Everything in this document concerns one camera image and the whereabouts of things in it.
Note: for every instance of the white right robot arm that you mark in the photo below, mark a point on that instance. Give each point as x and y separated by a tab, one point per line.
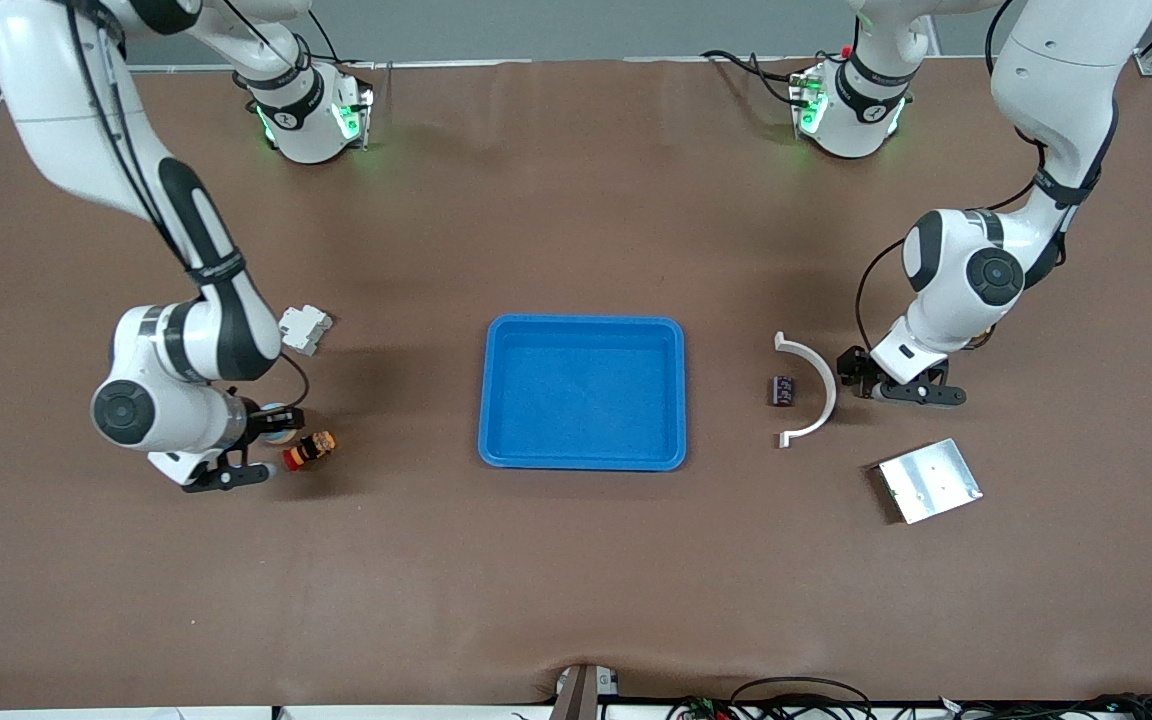
36	80

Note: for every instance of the grey table edge clamp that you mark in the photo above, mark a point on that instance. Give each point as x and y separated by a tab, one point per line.
581	695

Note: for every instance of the brown table mat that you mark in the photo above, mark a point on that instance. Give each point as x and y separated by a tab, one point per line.
576	580

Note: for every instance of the white circuit breaker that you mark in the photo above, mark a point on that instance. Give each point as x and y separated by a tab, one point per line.
308	330

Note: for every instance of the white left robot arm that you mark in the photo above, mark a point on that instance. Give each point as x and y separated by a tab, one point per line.
1056	80

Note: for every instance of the silver metal plate module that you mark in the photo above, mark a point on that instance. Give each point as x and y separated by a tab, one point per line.
931	482

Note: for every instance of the white curved plastic clamp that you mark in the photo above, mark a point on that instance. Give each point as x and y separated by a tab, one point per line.
831	392

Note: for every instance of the black printed electrolytic capacitor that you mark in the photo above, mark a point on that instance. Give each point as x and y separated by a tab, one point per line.
784	391

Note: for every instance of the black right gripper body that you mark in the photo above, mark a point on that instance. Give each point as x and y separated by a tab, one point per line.
262	420

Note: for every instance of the red emergency stop orange base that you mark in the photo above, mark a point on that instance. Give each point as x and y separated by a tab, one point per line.
311	449

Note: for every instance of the blue bell tan button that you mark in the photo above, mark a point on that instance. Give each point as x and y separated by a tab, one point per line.
281	439

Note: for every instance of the blue plastic tray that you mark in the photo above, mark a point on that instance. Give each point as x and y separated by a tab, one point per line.
581	400

